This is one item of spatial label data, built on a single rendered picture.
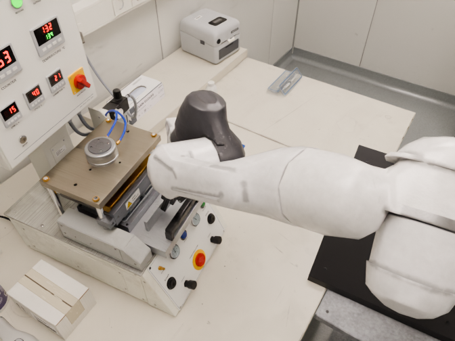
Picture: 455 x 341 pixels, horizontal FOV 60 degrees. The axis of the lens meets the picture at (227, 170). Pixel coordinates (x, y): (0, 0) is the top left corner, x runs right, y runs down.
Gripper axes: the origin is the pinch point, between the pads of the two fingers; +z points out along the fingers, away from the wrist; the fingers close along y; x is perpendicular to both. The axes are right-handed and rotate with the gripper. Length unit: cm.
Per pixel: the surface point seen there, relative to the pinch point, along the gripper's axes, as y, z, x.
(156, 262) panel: 5.9, 9.8, -11.7
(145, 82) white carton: -42, 32, 63
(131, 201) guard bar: -7.8, 1.7, -5.0
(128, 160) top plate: -13.7, -4.1, 1.3
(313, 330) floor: 79, 80, 30
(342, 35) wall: 24, 67, 251
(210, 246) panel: 16.5, 20.5, 6.3
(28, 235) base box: -31.0, 29.5, -17.2
